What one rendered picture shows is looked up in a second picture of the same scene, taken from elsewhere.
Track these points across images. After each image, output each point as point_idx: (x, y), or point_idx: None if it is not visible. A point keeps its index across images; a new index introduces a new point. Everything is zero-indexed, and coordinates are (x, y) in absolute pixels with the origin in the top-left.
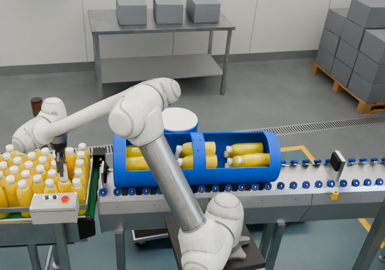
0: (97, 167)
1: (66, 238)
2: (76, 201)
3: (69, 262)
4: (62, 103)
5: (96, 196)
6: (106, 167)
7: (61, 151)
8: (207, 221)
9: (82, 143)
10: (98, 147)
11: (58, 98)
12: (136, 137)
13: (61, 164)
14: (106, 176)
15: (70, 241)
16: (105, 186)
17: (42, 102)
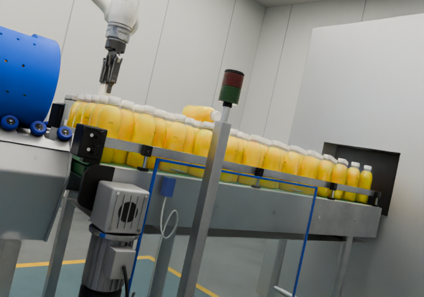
0: (86, 163)
1: (77, 182)
2: (68, 96)
3: (64, 207)
4: None
5: (82, 282)
6: (56, 103)
7: (108, 54)
8: None
9: (117, 97)
10: (98, 130)
11: None
12: None
13: (101, 68)
14: (50, 111)
15: (71, 188)
16: (48, 139)
17: (224, 73)
